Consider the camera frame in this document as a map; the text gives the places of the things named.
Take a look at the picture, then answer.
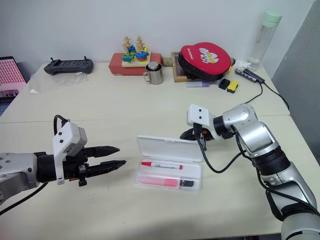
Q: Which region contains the wooden frame tray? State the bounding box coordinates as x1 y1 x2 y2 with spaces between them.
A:
170 51 232 84

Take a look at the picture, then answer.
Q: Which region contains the stainless steel mug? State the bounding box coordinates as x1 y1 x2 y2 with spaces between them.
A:
142 61 165 86

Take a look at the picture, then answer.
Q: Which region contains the pink highlighter marker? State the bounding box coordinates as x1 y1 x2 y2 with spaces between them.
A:
137 175 196 189

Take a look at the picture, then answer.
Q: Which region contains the yellow black eraser block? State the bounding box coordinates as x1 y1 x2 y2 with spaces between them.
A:
226 80 240 92

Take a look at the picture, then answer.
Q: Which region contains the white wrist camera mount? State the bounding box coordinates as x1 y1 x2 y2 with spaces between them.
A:
186 103 222 141
52 121 89 186

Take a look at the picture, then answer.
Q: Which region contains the crumpled white tissue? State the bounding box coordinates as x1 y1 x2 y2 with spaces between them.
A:
234 59 252 71

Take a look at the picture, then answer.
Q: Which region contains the red capped white marker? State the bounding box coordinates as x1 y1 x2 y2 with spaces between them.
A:
140 160 183 171

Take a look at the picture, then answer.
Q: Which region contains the wooden colourful stacking toy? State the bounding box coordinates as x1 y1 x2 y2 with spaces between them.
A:
120 35 152 68

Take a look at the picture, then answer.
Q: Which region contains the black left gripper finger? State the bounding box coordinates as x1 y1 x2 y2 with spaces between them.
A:
84 145 121 159
86 159 127 179

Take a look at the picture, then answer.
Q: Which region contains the grey partition panel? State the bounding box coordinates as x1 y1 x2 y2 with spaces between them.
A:
270 0 320 157

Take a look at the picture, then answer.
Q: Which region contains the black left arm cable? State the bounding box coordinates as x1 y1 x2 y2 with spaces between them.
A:
0 114 71 216

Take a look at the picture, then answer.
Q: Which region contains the clear bottle green lid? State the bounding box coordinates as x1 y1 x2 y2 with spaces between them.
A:
248 9 283 69

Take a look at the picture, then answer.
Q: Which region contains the black usb hub cable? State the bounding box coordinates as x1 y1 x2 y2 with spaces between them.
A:
243 81 291 113

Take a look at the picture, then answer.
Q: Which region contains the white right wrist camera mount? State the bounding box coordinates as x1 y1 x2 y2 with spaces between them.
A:
186 103 222 141

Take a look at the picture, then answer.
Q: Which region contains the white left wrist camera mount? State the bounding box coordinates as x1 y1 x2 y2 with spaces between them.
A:
52 121 89 186

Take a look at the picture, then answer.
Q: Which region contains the white plastic pencil case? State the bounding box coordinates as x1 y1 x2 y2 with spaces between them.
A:
133 134 204 193

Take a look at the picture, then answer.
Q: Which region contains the purple highlighter marker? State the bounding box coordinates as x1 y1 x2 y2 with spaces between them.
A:
185 80 211 89

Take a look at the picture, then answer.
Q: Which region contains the clear plastic bag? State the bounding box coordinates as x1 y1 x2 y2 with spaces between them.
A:
28 72 90 95

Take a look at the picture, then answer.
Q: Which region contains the red cardboard box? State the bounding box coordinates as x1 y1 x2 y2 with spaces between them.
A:
108 52 164 76

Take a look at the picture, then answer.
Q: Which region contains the red black boxing pad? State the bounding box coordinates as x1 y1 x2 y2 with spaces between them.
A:
177 41 232 82

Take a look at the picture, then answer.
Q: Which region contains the grey usb hub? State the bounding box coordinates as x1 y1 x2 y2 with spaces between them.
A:
234 67 266 85

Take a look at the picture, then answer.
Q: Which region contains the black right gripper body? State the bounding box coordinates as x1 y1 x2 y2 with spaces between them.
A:
192 123 214 143

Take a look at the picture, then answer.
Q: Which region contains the pink patterned box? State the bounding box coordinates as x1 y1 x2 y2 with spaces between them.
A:
0 55 27 119

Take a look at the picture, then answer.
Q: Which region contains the grey handheld remote controller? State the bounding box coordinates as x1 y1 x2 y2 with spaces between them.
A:
43 57 95 76

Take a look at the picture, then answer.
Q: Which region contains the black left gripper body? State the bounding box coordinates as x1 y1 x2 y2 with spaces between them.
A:
62 147 89 188

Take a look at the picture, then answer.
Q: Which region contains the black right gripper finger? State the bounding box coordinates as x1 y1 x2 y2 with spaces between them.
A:
179 128 196 141

